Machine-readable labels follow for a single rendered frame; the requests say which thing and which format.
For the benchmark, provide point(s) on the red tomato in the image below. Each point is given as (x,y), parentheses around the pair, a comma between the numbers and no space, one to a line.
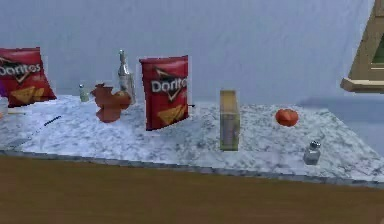
(286,117)

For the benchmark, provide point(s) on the clear glass bottle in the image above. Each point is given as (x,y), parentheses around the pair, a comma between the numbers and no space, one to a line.
(126,78)

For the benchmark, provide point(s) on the wooden window frame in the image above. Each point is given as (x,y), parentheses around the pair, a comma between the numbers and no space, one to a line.
(365,56)

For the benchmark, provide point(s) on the red chip bag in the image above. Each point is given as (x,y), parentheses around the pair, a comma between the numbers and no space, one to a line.
(165,91)
(23,78)

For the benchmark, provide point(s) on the marble-topped wooden counter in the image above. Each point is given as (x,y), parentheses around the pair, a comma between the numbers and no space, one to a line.
(186,186)

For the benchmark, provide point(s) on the red-brown crumpled object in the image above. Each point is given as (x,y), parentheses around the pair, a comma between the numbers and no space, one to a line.
(108,103)

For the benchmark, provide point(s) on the small green shaker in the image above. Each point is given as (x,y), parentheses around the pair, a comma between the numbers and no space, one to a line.
(83,94)

